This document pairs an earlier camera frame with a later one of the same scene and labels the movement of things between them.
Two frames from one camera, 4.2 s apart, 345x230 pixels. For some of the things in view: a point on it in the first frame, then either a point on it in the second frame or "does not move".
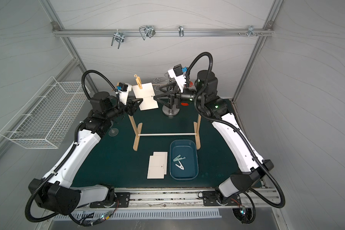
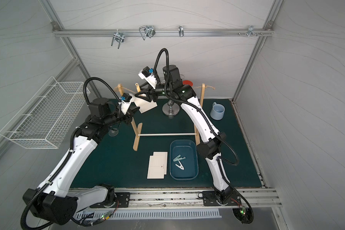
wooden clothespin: (139, 81) to (138, 87)
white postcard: (166, 154) does not move
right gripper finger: (166, 90) to (144, 88)
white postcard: (156, 167) does not move
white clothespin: (181, 166) does not move
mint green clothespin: (178, 158) does not move
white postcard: (147, 93) does not move
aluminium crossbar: (81, 32) does not move
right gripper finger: (159, 100) to (148, 98)
